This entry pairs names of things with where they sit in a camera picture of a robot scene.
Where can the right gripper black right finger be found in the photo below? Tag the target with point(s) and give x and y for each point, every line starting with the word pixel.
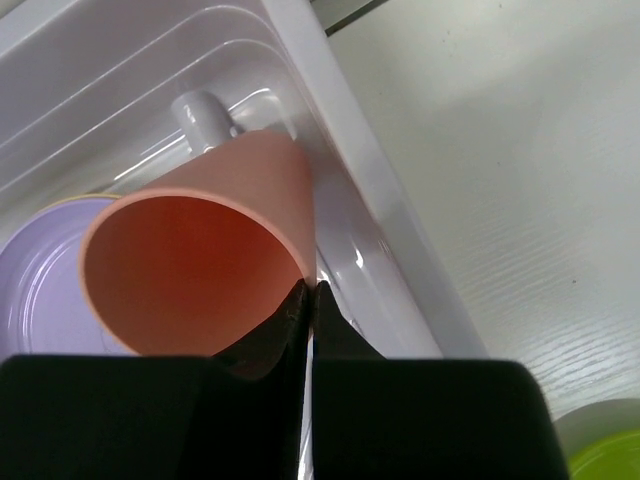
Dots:
pixel 380 418

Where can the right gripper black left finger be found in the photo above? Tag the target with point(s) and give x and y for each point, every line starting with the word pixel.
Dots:
pixel 234 415

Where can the coral plastic cup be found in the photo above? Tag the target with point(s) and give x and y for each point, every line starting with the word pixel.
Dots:
pixel 196 259

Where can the purple plastic plate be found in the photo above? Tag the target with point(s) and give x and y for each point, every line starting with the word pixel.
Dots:
pixel 43 309

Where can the lavender plastic bin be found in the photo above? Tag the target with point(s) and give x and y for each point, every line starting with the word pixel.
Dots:
pixel 86 90

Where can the green plastic plate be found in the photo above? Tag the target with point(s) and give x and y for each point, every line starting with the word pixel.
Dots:
pixel 615 457

